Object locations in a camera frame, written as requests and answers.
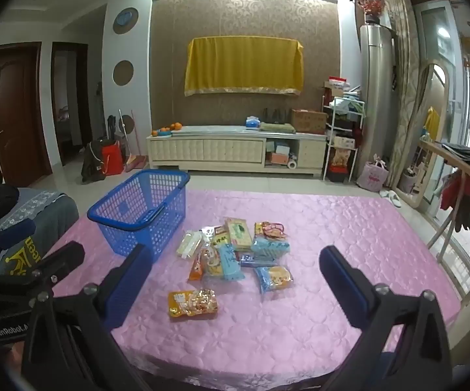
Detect wide light blue packet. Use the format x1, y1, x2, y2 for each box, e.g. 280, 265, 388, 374
251, 237, 290, 255

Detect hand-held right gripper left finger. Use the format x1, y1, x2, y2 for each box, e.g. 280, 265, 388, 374
22, 243, 155, 391

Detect dark bottles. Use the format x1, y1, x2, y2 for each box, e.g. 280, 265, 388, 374
263, 108, 288, 123

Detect purple chewing gum pack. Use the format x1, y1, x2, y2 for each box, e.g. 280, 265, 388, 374
239, 253, 278, 267

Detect stack of papers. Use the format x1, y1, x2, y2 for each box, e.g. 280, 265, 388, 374
333, 87, 366, 115

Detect red bag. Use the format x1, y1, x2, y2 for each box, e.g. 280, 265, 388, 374
101, 140, 125, 176

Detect beige patterned curtain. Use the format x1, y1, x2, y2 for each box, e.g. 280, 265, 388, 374
383, 0, 421, 188

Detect pink broom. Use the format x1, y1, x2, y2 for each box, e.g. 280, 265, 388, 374
118, 109, 146, 172

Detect brown wooden door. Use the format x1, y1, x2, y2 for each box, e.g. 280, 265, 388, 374
0, 43, 53, 188

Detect arched wooden floor mirror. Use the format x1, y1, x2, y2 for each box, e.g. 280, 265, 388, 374
396, 63, 451, 208

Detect dark clothes on rail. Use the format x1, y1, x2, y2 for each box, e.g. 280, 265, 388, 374
441, 142, 470, 167

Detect red white boxes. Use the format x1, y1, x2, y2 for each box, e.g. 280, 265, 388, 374
324, 77, 350, 97

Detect vase with red flowers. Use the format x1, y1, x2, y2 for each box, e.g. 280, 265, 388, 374
357, 0, 386, 25

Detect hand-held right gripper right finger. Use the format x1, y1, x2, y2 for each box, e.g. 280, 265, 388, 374
319, 246, 451, 391

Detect orange nut packet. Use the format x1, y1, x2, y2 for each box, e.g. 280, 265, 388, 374
167, 288, 219, 319

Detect long light blue packet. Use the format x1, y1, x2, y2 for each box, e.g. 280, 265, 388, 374
216, 243, 246, 282

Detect yellow cloth cover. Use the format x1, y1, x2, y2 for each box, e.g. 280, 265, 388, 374
184, 36, 304, 97

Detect dark doorway frame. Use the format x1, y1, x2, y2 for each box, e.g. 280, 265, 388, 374
51, 42, 93, 167

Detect brown cardboard box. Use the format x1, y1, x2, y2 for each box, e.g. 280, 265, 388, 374
291, 109, 327, 135

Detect beige green packet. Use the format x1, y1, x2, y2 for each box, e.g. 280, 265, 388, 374
224, 217, 254, 252

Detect blue cookie packet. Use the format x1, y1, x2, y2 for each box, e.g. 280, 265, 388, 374
253, 266, 294, 295

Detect pink quilted table cover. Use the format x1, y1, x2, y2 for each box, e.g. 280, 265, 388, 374
41, 189, 462, 384

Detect round wall disc blue plate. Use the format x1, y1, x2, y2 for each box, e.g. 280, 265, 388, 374
113, 7, 140, 34

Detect red gift box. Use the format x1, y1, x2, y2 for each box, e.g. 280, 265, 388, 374
328, 149, 358, 182

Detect pink tote bag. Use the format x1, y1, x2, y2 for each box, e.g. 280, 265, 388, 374
355, 154, 389, 191

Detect blue plastic basket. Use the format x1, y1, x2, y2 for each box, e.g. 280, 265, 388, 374
87, 170, 190, 256

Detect cream television cabinet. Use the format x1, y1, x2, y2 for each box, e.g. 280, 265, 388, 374
146, 124, 327, 179

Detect small white red packet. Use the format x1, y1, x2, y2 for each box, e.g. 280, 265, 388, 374
201, 225, 227, 247

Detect curved wooden rail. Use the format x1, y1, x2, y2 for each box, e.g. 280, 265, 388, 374
418, 138, 470, 318

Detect orange sausage packet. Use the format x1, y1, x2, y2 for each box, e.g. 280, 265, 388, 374
188, 248, 213, 282

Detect grey printed sofa cover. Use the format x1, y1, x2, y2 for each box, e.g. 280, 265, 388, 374
0, 187, 80, 278

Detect white metal rack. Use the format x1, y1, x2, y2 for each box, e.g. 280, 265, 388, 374
322, 95, 367, 182

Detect silver standing air conditioner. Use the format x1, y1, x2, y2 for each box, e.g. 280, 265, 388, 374
357, 24, 396, 176

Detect red black gloves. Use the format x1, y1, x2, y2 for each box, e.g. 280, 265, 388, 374
439, 171, 470, 233

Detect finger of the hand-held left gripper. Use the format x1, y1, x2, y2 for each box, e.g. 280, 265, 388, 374
0, 241, 85, 300
0, 218, 37, 261

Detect green cushion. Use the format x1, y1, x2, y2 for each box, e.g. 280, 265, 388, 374
259, 122, 296, 134

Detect clear white cracker packet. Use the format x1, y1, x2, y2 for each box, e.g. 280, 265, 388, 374
176, 230, 204, 259

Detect black bag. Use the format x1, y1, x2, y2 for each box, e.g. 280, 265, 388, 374
81, 140, 107, 183

